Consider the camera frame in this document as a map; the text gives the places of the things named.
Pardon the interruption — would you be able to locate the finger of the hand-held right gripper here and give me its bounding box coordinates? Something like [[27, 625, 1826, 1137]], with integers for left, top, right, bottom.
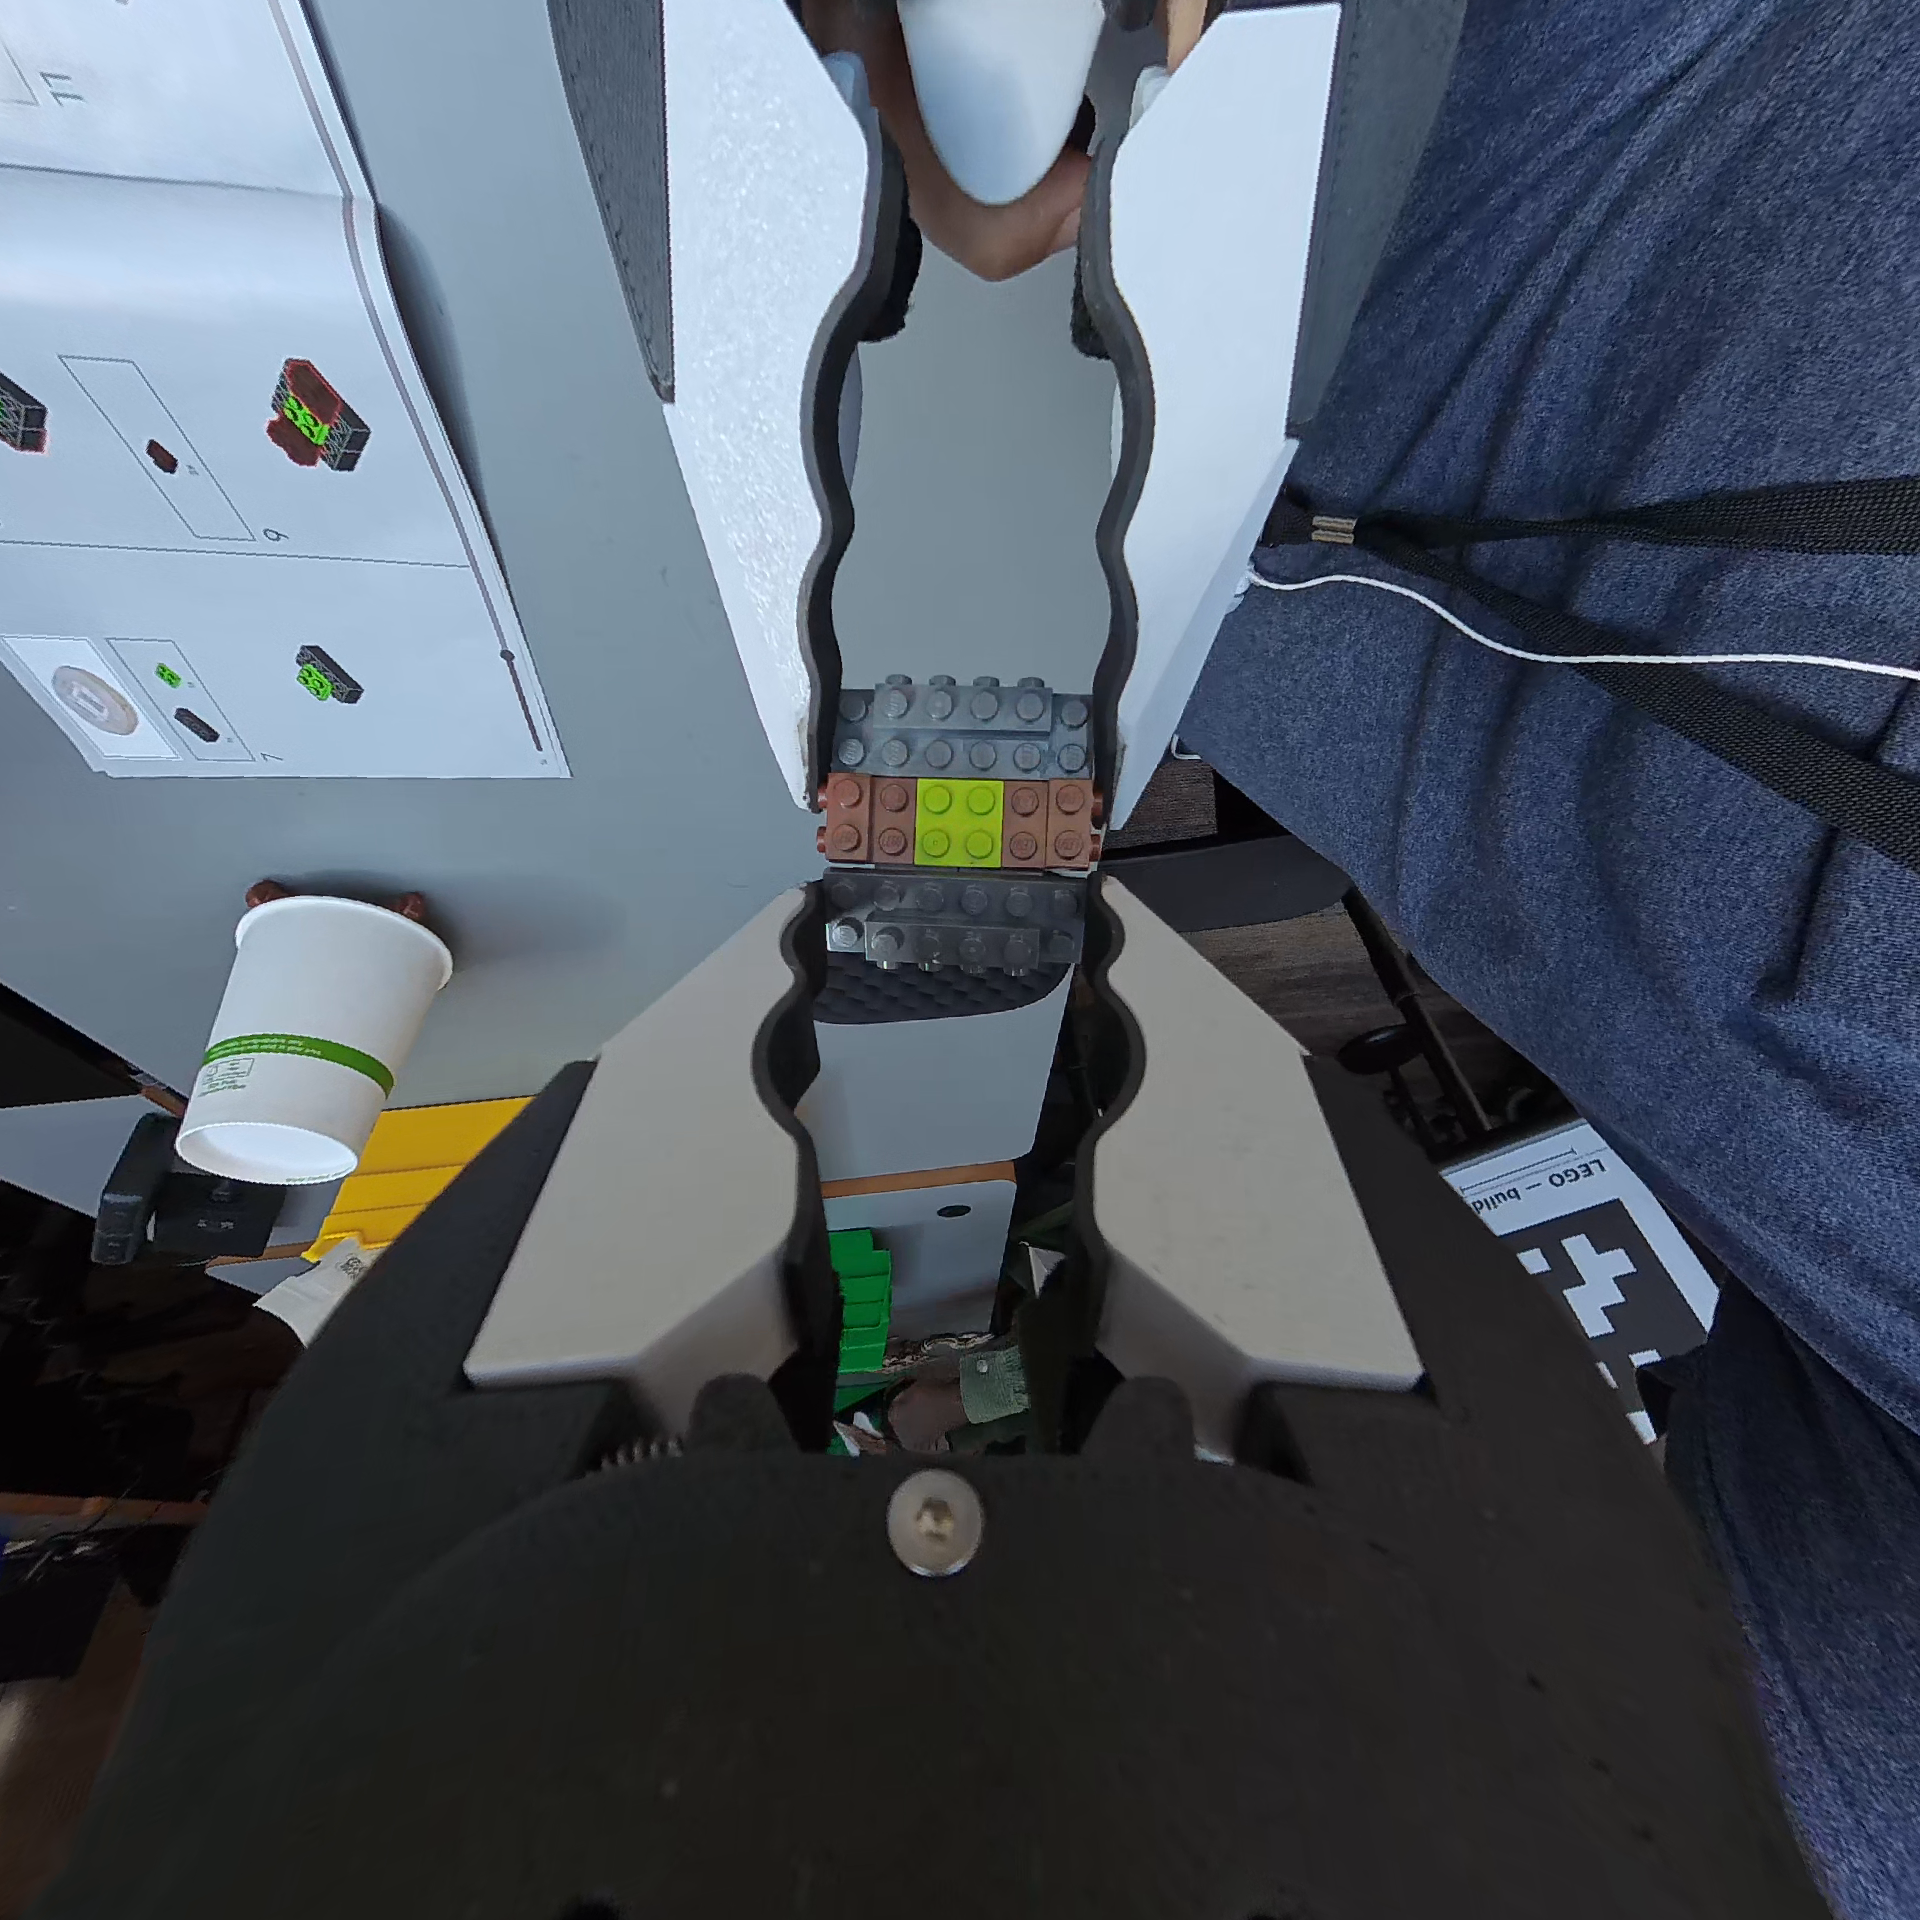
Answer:
[[1073, 0, 1345, 819], [661, 0, 910, 816]]

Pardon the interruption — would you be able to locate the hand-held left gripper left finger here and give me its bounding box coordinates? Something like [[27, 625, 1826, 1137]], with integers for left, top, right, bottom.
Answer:
[[461, 881, 837, 1453]]

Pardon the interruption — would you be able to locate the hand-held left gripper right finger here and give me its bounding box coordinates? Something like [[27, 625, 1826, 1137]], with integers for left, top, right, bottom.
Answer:
[[1057, 878, 1426, 1461]]

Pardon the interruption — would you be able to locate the dark grey toy brick plate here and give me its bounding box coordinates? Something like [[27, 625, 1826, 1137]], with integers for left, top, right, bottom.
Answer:
[[862, 911, 1088, 972]]

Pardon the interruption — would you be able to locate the brown green grey brick assembly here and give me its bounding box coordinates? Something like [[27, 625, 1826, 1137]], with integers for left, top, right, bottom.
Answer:
[[816, 675, 1115, 921]]

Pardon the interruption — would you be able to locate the person's right hand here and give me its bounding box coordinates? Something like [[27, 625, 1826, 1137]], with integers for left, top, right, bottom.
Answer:
[[900, 135, 1096, 283]]

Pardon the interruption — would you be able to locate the large yellow storage bin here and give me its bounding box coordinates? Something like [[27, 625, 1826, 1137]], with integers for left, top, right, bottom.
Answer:
[[305, 1094, 540, 1255]]

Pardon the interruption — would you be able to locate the green storage bin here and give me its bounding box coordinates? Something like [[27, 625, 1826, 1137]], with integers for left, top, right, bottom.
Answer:
[[825, 1227, 896, 1373]]

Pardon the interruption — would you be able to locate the white card with black marker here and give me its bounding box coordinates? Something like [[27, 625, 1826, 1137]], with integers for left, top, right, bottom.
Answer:
[[1437, 1118, 1723, 1449]]

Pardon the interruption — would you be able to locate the white paper cup green band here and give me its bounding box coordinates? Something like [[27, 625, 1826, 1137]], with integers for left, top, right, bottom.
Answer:
[[177, 895, 454, 1187]]

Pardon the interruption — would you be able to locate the brick building instruction booklet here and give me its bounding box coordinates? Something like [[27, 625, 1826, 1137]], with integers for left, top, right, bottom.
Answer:
[[0, 0, 576, 782]]

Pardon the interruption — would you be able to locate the person in blue shirt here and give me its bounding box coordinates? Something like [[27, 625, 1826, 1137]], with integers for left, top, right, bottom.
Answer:
[[1170, 0, 1920, 1920]]

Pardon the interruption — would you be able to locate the small black device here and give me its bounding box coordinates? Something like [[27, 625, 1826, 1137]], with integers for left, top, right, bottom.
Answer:
[[90, 1110, 278, 1263]]

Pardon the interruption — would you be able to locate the black shoulder strap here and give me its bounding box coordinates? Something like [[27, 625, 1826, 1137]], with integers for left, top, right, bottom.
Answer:
[[1260, 477, 1920, 873]]

